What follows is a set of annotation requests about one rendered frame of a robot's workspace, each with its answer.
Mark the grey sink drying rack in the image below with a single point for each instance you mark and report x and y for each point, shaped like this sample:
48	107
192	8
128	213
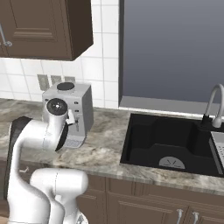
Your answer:
218	148

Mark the grey window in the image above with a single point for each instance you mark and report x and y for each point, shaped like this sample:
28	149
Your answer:
172	49

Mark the brown wall cupboard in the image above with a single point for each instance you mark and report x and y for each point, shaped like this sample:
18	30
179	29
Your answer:
43	26

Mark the black sink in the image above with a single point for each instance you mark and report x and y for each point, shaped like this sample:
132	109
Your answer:
163	140

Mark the brown drawer front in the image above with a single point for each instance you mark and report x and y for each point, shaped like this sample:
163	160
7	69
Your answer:
35	167

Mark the silver coffee machine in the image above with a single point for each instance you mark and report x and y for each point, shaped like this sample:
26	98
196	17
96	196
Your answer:
83	110

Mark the grey wall outlet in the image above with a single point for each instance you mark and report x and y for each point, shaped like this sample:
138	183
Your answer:
56	79
42	82
70	79

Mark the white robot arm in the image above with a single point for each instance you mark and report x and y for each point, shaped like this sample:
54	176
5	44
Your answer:
32	137

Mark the brown base cupboard door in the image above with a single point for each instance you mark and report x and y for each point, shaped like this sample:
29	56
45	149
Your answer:
140	208
94	208
210	217

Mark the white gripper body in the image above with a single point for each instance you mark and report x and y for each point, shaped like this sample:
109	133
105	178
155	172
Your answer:
71	117

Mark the silver tap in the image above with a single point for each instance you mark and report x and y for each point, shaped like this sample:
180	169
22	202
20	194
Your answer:
212	99

